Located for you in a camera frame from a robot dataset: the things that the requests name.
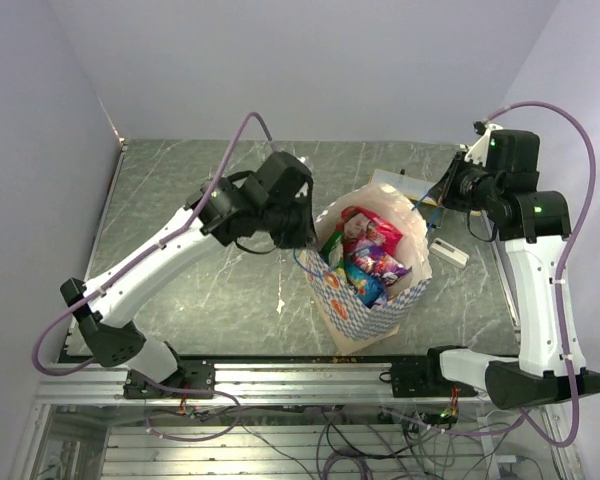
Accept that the blue candy snack bag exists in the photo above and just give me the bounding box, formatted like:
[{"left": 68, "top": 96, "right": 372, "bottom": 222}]
[{"left": 344, "top": 262, "right": 388, "bottom": 308}]

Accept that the purple candy snack bag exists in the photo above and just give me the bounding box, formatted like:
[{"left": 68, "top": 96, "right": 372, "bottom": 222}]
[{"left": 344, "top": 238, "right": 411, "bottom": 287}]

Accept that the red REAL chips bag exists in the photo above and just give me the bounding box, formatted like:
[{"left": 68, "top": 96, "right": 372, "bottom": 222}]
[{"left": 340, "top": 206, "right": 403, "bottom": 255}]

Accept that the green chips snack bag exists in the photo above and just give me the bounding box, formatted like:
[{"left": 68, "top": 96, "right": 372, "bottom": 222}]
[{"left": 320, "top": 230, "right": 345, "bottom": 271}]

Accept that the white small box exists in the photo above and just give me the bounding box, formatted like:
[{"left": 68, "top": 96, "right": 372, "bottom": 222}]
[{"left": 429, "top": 238, "right": 469, "bottom": 269}]

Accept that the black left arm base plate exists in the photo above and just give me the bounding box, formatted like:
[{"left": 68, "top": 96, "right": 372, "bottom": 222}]
[{"left": 123, "top": 360, "right": 215, "bottom": 400}]

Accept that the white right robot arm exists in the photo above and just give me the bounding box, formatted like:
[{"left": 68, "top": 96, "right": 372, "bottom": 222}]
[{"left": 420, "top": 124, "right": 600, "bottom": 410}]

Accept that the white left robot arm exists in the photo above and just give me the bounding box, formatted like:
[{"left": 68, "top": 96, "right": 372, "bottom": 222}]
[{"left": 61, "top": 151, "right": 317, "bottom": 397}]

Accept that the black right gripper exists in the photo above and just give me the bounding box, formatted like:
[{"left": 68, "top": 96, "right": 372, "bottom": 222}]
[{"left": 428, "top": 150, "right": 502, "bottom": 212}]

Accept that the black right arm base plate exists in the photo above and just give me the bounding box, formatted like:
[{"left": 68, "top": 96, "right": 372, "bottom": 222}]
[{"left": 378, "top": 356, "right": 478, "bottom": 399}]

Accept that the blue checkered paper bag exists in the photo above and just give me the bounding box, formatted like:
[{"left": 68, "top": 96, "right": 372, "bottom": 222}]
[{"left": 294, "top": 184, "right": 432, "bottom": 354}]

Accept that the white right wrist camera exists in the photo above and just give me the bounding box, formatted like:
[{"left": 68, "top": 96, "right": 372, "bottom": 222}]
[{"left": 464, "top": 120, "right": 503, "bottom": 166}]

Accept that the aluminium frame rail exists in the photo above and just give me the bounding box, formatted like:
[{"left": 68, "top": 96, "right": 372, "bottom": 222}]
[{"left": 34, "top": 362, "right": 561, "bottom": 406}]

